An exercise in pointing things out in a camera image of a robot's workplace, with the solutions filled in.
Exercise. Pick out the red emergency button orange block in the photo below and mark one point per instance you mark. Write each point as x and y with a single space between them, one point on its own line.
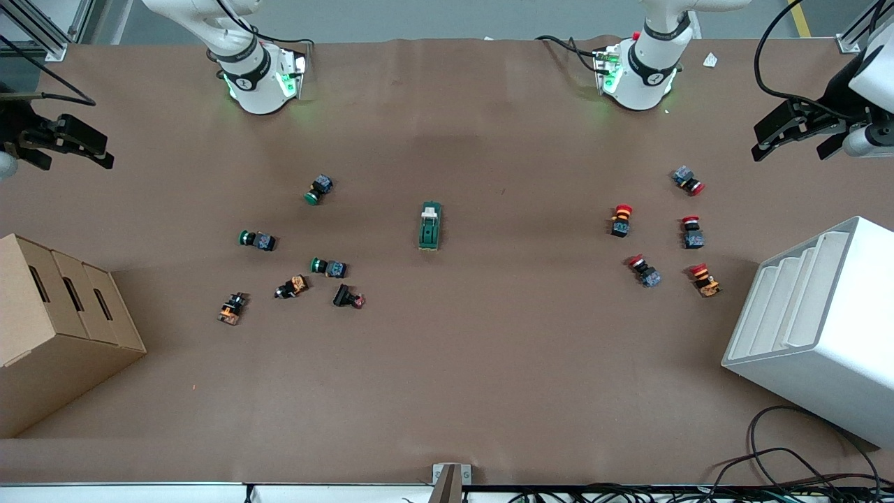
707 283

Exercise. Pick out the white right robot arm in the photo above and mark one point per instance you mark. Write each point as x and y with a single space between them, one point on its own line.
255 91

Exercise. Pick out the green push button blue block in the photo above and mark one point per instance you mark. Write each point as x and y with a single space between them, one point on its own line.
264 242
335 268
321 185

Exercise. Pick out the red emergency button blue block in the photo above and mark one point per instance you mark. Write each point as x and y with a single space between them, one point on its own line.
683 176
693 239
649 277

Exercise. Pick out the black switch red block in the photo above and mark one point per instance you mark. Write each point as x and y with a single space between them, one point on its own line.
342 295

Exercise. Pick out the red emergency button orange-striped body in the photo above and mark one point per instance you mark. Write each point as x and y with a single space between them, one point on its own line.
621 225

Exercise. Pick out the white table edge rail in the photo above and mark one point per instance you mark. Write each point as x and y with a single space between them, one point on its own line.
140 492

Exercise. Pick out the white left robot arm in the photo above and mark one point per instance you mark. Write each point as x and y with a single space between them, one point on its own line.
646 84

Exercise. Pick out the grey metal bracket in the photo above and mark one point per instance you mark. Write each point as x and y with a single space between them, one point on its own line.
440 475

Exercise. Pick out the brown cardboard box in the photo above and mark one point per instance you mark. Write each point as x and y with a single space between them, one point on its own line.
56 328

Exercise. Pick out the small white paper scrap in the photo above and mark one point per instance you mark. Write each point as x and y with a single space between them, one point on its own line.
710 60

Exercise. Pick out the green terminal block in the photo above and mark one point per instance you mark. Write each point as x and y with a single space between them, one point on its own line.
429 234

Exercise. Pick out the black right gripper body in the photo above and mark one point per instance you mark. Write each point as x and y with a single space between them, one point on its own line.
15 124

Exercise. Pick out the black selector switch orange block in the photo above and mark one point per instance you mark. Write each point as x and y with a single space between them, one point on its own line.
297 283
230 311

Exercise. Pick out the white stepped plastic bin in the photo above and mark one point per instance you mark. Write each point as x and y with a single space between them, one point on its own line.
824 335

